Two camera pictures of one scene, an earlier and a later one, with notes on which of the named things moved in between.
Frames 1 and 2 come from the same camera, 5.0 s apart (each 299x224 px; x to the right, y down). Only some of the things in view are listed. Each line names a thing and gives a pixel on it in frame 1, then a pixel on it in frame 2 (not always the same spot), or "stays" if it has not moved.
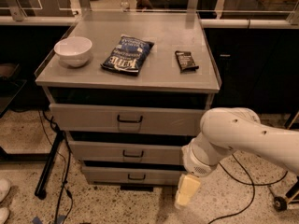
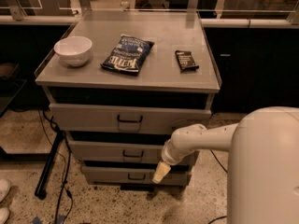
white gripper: x=195 y=163 → x=168 y=158
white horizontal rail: x=70 y=20 stays
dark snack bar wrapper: x=186 y=63 stays
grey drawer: x=111 y=151 stays
